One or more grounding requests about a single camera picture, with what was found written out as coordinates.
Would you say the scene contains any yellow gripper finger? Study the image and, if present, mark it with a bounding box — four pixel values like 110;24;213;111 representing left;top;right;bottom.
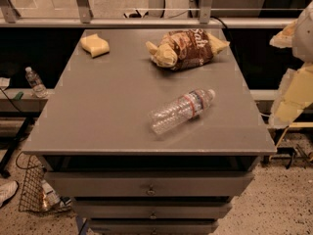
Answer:
269;63;313;127
270;20;297;48

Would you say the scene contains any white shoe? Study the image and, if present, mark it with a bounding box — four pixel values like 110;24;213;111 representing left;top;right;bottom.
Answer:
0;181;19;208

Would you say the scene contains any clear plastic water bottle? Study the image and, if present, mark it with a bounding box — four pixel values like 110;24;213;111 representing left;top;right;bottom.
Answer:
149;89;216;135

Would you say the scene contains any small water bottle on ledge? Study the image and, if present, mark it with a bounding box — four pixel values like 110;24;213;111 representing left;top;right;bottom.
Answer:
25;67;48;98

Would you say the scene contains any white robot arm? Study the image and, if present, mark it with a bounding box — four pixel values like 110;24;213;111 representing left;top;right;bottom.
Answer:
269;2;313;128

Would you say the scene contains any top drawer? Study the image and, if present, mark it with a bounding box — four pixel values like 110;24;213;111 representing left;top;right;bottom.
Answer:
45;171;253;197

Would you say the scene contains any middle drawer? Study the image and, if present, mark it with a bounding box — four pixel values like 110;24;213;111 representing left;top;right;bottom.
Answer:
73;198;232;219

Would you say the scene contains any yellow sponge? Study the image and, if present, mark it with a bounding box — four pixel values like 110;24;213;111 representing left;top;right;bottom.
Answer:
80;34;110;58

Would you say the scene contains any wire mesh basket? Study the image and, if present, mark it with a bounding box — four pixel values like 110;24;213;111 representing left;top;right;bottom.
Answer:
19;156;71;216

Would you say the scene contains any yellow metal stand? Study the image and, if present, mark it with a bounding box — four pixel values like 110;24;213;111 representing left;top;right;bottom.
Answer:
267;120;313;164

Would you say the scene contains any bottom drawer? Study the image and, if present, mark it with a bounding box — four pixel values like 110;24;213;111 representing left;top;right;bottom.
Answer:
89;219;218;235

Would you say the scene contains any brown chip bag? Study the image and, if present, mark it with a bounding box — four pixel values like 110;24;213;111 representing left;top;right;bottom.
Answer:
146;28;230;71

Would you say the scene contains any black cable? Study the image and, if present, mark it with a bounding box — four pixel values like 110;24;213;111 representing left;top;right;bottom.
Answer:
0;86;25;115

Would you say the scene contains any grey drawer cabinet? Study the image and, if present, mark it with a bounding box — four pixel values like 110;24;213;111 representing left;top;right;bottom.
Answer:
22;27;278;235

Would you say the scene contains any drawer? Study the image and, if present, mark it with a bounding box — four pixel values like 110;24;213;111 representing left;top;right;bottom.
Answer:
89;219;218;235
45;171;253;197
73;198;232;219

